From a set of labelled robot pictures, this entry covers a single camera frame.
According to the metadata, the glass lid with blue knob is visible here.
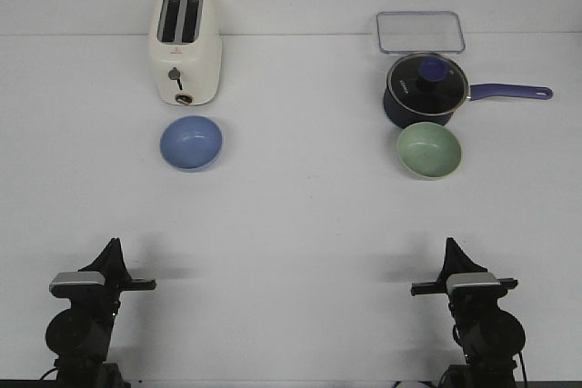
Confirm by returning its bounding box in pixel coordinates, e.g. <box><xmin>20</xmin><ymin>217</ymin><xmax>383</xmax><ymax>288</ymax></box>
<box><xmin>386</xmin><ymin>53</ymin><xmax>469</xmax><ymax>115</ymax></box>

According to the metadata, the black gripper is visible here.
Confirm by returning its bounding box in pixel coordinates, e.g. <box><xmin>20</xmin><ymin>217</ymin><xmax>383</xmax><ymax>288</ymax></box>
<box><xmin>72</xmin><ymin>238</ymin><xmax>156</xmax><ymax>311</ymax></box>
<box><xmin>410</xmin><ymin>237</ymin><xmax>517</xmax><ymax>315</ymax></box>

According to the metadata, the blue bowl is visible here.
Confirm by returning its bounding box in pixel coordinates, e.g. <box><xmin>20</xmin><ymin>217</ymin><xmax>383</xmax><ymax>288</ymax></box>
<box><xmin>159</xmin><ymin>115</ymin><xmax>224</xmax><ymax>173</ymax></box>

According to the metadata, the white two-slot toaster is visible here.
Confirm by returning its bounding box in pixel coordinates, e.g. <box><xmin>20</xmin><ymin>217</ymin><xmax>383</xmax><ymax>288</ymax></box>
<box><xmin>148</xmin><ymin>0</ymin><xmax>222</xmax><ymax>106</ymax></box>

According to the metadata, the clear rectangular container lid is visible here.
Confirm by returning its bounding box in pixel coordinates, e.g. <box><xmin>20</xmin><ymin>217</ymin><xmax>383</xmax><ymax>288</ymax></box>
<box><xmin>376</xmin><ymin>11</ymin><xmax>466</xmax><ymax>55</ymax></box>

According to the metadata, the green bowl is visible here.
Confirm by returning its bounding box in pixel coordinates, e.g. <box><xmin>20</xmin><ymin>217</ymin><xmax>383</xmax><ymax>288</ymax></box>
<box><xmin>396</xmin><ymin>122</ymin><xmax>463</xmax><ymax>180</ymax></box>

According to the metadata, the blue saucepan with handle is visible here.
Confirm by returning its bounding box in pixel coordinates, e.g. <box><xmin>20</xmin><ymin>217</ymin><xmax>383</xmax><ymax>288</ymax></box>
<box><xmin>383</xmin><ymin>84</ymin><xmax>554</xmax><ymax>129</ymax></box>

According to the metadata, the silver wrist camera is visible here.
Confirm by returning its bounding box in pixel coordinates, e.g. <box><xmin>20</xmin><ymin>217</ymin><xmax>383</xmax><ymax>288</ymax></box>
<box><xmin>446</xmin><ymin>272</ymin><xmax>500</xmax><ymax>297</ymax></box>
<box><xmin>48</xmin><ymin>271</ymin><xmax>105</xmax><ymax>298</ymax></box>

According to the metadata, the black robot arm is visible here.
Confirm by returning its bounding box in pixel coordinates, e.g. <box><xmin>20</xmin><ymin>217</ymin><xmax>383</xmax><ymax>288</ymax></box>
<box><xmin>45</xmin><ymin>237</ymin><xmax>156</xmax><ymax>387</ymax></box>
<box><xmin>410</xmin><ymin>237</ymin><xmax>526</xmax><ymax>387</ymax></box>

